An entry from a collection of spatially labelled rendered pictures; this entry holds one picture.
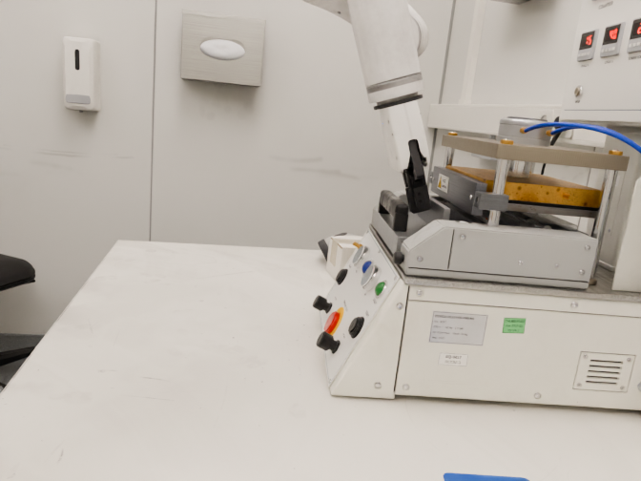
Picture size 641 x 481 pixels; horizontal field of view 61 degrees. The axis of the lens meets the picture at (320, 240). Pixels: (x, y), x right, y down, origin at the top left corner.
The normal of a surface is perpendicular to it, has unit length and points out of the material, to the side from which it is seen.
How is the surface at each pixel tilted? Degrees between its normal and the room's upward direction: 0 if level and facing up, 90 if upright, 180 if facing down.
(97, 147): 90
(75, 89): 90
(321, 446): 0
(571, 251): 90
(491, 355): 90
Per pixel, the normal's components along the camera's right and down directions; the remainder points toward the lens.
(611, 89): -0.99, -0.08
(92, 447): 0.10, -0.97
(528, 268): 0.05, 0.23
